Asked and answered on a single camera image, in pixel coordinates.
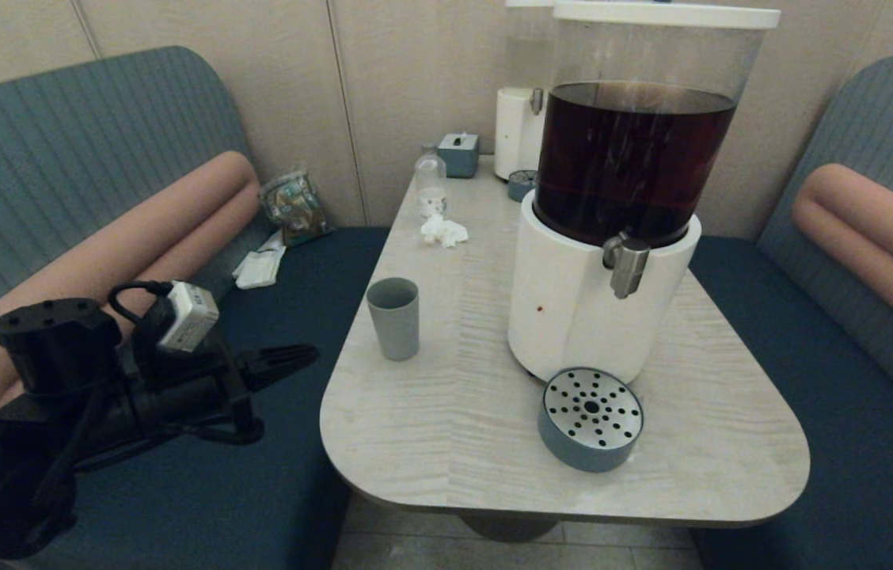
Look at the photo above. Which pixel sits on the blue-grey tissue box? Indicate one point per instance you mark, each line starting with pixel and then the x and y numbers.
pixel 458 157

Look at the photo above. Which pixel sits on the round blue perforated drip tray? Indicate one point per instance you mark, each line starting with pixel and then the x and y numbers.
pixel 589 435

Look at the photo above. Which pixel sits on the printed snack bag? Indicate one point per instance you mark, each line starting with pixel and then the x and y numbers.
pixel 296 206

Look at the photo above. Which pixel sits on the small blue drip tray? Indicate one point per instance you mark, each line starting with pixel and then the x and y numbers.
pixel 520 188

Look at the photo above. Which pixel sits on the large dark tea dispenser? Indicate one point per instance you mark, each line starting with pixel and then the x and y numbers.
pixel 573 317

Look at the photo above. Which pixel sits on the white napkin pack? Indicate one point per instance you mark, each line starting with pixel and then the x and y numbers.
pixel 260 269

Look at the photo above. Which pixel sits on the grey plastic cup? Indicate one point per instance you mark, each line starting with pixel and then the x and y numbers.
pixel 393 324

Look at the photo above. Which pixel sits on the crumpled white tissue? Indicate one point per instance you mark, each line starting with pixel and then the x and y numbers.
pixel 442 231

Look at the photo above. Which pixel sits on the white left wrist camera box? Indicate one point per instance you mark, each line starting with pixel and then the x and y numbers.
pixel 189 317

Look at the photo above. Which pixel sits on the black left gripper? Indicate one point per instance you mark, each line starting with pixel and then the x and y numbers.
pixel 193 388

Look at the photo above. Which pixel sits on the white clear water dispenser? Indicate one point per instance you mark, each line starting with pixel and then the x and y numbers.
pixel 514 131

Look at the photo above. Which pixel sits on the metal dispenser tap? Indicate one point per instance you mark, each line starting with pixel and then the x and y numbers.
pixel 627 265

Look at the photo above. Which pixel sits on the clear plastic bottle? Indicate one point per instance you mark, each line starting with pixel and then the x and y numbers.
pixel 431 178

